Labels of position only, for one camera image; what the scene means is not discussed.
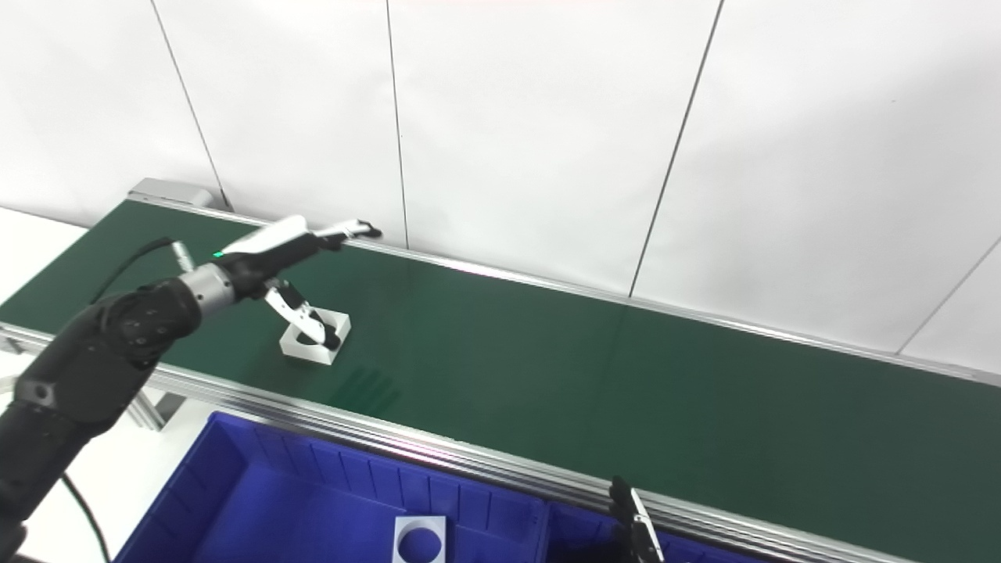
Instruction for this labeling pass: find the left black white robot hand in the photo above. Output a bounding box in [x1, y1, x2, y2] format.
[223, 216, 382, 350]

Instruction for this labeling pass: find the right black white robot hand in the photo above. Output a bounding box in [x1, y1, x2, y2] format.
[608, 477, 666, 563]

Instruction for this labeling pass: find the white square part round hole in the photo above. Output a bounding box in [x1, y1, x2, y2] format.
[393, 515, 447, 563]
[279, 307, 351, 366]

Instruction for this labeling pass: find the blue plastic bin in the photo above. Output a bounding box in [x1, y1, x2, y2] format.
[113, 412, 548, 563]
[544, 500, 775, 563]

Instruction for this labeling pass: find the grey conveyor motor box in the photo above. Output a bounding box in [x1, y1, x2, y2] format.
[127, 178, 214, 209]

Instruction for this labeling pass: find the green conveyor belt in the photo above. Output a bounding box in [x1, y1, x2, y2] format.
[0, 199, 1001, 563]
[0, 188, 1001, 563]

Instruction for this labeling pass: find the aluminium conveyor leg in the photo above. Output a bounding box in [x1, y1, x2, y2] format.
[124, 389, 187, 432]

